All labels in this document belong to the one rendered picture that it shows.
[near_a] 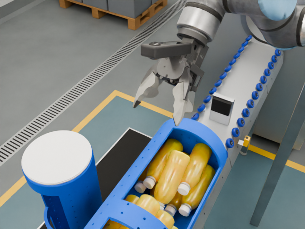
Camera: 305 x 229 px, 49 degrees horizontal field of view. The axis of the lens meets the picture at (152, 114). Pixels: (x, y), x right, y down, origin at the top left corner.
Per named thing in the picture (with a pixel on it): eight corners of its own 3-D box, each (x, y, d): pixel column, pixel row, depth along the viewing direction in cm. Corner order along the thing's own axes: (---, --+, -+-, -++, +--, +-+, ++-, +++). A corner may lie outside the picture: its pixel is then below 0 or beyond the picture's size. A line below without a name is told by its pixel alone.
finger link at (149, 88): (145, 113, 83) (173, 88, 80) (130, 106, 78) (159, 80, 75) (140, 103, 84) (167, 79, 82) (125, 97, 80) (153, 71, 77)
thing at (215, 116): (229, 122, 165) (235, 98, 154) (226, 128, 162) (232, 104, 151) (210, 116, 168) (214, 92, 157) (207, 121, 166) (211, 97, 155)
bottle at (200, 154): (191, 142, 129) (172, 179, 117) (208, 143, 125) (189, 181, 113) (197, 156, 132) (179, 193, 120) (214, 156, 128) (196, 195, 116)
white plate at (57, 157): (46, 123, 149) (46, 125, 150) (6, 171, 130) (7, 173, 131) (103, 139, 142) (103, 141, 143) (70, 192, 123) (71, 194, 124)
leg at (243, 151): (248, 151, 272) (266, 92, 228) (245, 156, 268) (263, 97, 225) (241, 149, 274) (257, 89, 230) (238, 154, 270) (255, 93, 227)
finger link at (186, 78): (194, 100, 71) (191, 62, 73) (190, 98, 69) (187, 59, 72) (174, 105, 73) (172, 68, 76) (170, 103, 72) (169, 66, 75)
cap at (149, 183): (154, 178, 116) (152, 182, 115) (156, 186, 118) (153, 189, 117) (145, 175, 117) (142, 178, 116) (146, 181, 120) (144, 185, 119)
